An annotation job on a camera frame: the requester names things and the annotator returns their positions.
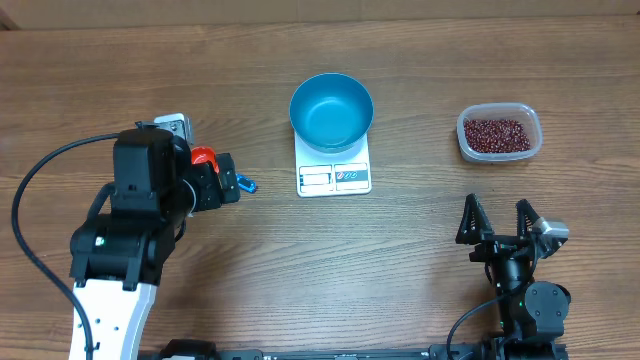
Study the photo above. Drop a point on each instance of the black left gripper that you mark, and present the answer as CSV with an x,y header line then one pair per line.
x,y
207,177

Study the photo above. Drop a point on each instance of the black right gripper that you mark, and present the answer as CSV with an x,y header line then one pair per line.
x,y
477,230

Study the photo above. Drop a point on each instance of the red measuring scoop blue handle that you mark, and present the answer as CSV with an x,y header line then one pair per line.
x,y
204,154

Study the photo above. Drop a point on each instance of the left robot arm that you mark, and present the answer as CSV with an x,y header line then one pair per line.
x,y
132,228

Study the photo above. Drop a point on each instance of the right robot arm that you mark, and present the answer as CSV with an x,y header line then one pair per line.
x,y
531,312

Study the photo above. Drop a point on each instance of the white kitchen scale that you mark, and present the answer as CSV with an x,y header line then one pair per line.
x,y
320,174

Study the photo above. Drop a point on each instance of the blue bowl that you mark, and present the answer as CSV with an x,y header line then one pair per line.
x,y
331,112

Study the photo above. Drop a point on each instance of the red adzuki beans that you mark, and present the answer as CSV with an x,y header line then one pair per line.
x,y
496,136

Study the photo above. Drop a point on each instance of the clear plastic container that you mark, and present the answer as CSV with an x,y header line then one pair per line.
x,y
519,112

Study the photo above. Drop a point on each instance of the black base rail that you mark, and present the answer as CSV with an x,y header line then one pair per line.
x,y
465,351

